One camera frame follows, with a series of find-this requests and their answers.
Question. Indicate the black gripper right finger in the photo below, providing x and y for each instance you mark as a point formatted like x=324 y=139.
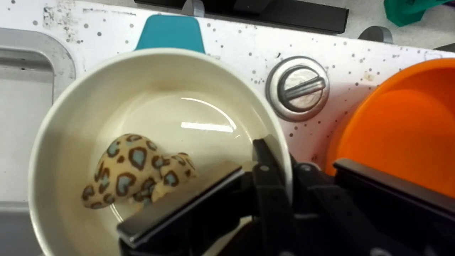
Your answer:
x=403 y=199

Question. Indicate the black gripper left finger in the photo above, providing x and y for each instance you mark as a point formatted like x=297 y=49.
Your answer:
x=179 y=207

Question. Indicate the grey stove knob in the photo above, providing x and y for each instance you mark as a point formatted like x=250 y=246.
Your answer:
x=297 y=86

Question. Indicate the leopard spotted plush toy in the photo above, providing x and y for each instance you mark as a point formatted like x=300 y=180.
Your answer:
x=132 y=165

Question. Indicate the orange plastic bowl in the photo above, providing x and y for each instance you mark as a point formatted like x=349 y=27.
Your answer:
x=403 y=122

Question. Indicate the grey toy sink basin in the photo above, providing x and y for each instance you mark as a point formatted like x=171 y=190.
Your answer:
x=23 y=118

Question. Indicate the green plastic piece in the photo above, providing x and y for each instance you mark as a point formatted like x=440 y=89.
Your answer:
x=407 y=11

